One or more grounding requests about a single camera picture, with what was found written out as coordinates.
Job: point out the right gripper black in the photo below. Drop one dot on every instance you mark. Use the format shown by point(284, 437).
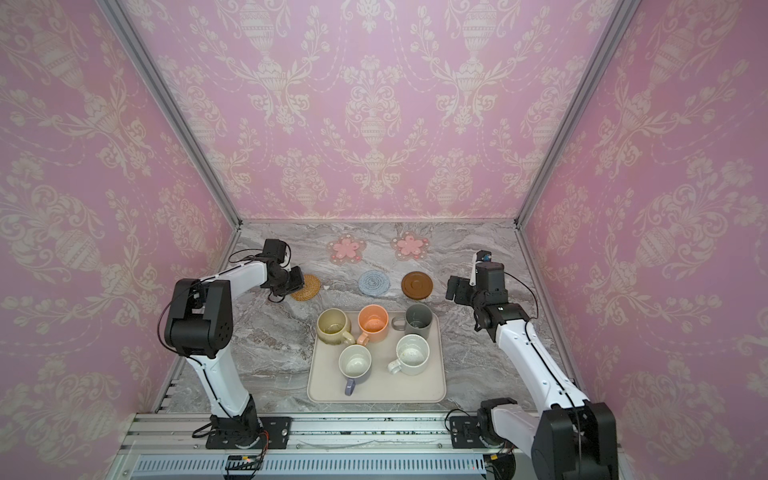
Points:
point(459, 289)

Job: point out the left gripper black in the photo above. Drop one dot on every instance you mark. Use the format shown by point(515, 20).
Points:
point(296, 284)

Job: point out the woven tan coaster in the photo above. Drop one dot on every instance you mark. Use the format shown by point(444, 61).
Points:
point(312, 286)

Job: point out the brown wooden coaster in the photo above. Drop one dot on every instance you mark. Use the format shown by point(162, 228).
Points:
point(417, 285)

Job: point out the dark grey mug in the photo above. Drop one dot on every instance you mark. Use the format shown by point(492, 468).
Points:
point(416, 320)

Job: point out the pink flower coaster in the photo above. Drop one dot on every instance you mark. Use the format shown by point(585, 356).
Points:
point(346, 249)
point(409, 246)

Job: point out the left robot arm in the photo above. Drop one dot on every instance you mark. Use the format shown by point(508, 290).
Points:
point(199, 328)

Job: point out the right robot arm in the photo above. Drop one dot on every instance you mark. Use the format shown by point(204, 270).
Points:
point(570, 436)

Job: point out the blue grey round coaster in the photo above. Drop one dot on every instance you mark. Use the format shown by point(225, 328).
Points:
point(374, 283)

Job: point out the yellow-green mug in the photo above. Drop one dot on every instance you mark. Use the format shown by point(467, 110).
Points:
point(333, 327)

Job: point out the orange pink mug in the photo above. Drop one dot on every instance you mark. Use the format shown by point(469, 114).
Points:
point(373, 322)

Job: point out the beige serving tray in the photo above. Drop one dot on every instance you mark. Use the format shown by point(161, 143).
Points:
point(326, 383)

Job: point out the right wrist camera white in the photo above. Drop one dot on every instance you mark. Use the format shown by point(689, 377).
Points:
point(479, 257)

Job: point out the white mug purple handle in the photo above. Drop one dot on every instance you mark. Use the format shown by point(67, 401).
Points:
point(355, 363)

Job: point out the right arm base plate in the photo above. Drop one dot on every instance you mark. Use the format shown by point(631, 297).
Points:
point(465, 433)

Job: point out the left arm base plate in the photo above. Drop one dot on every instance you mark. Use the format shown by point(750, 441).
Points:
point(249, 433)

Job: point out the aluminium front rail frame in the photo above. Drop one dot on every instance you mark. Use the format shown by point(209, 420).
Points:
point(368, 445)

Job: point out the left corner aluminium post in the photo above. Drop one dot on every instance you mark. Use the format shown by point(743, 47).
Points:
point(118, 18)

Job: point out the corner aluminium post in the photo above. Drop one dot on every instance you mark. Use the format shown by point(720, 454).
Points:
point(118, 18)
point(617, 24)

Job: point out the right corner aluminium post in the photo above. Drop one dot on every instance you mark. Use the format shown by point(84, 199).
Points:
point(617, 24)

